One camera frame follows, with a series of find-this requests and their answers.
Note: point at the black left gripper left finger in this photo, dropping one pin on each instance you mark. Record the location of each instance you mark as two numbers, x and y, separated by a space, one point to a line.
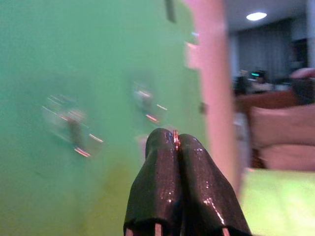
155 182

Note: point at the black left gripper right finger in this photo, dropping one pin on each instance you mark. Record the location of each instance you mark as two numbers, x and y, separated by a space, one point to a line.
204 186

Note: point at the grey pillow with white print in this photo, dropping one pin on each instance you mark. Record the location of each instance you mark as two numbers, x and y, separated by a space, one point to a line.
288 157

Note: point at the plain grey pillow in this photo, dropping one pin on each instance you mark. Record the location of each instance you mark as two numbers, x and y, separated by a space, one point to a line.
283 123

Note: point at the brown wooden furniture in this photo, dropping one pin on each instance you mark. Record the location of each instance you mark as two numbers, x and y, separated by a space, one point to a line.
265 99

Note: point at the grey curtain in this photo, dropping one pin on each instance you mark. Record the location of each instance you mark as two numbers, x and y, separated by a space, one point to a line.
265 51

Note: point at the round ceiling light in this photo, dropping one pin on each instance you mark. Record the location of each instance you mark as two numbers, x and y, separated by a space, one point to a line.
256 16

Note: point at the small metal wall hook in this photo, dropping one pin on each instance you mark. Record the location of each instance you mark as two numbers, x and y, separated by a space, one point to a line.
146 103

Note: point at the large metal wall hook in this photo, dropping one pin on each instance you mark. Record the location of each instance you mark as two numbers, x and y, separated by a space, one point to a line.
73 130

